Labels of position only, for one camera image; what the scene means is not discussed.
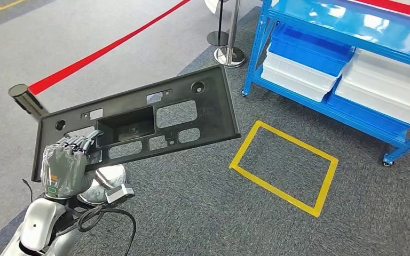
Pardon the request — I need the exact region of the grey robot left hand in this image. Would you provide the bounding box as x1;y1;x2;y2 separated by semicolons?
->
40;130;104;199

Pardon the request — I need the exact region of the black plastic plate frame part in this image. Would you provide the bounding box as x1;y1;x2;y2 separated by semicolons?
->
30;65;242;182

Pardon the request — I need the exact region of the blue metal shelf rack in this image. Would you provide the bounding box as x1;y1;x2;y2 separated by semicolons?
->
241;0;410;167

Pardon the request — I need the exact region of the chrome base barrier stanchion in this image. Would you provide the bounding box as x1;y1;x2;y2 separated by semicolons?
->
214;0;246;68

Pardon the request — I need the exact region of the white plastic bin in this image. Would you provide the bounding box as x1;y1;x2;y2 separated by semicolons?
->
263;44;343;92
341;65;410;112
335;81;410;126
346;47;410;94
260;65;334;103

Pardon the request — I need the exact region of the black barrier post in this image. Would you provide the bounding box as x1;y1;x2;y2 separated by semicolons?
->
7;83;49;123

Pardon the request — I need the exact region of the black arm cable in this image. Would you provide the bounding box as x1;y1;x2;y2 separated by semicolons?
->
21;178;137;256

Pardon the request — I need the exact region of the yellow floor tape frame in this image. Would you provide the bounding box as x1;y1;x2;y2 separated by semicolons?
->
228;120;340;218

